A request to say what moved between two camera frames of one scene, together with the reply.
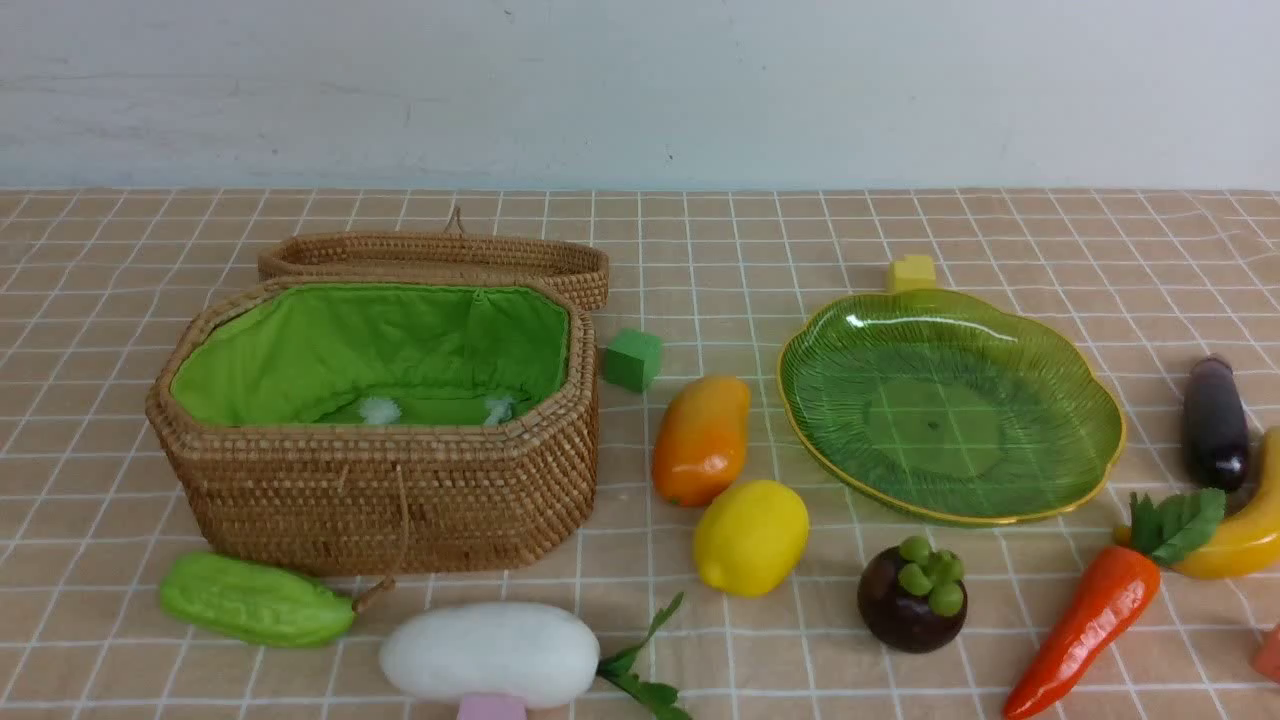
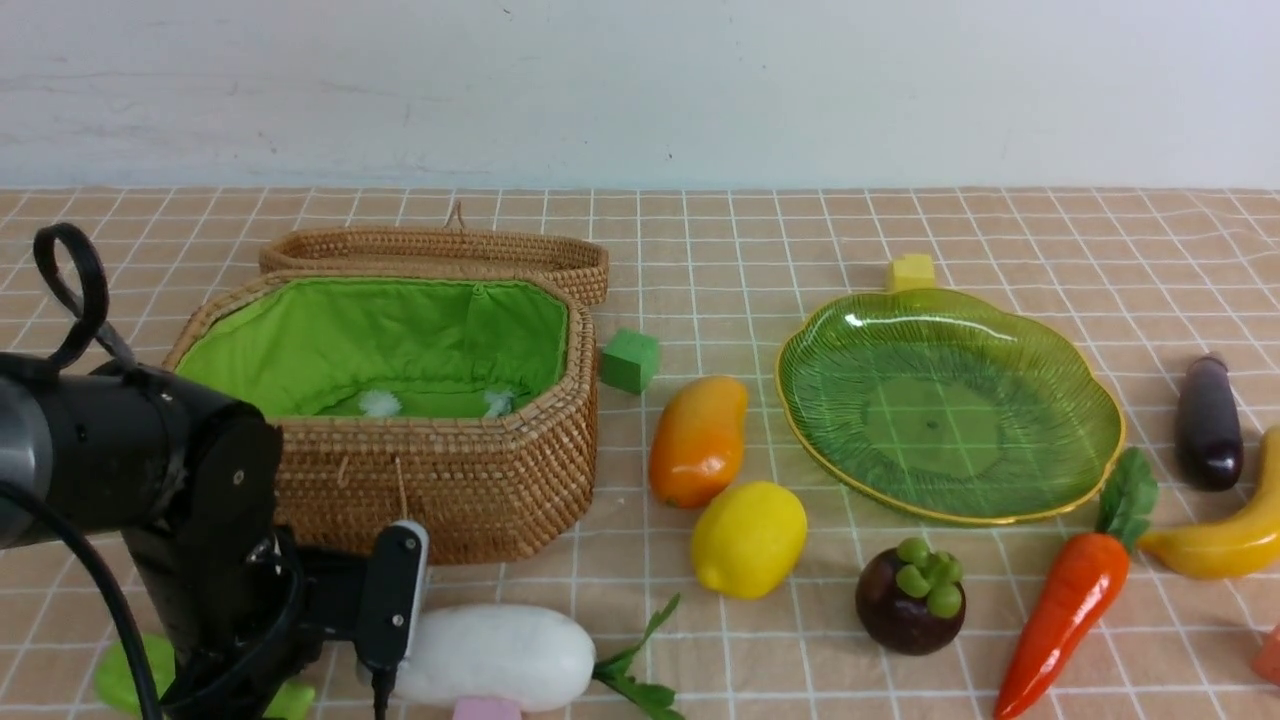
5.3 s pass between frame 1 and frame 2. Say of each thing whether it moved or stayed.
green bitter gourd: moved
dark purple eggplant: stayed
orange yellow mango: stayed
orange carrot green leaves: moved
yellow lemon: stayed
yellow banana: stayed
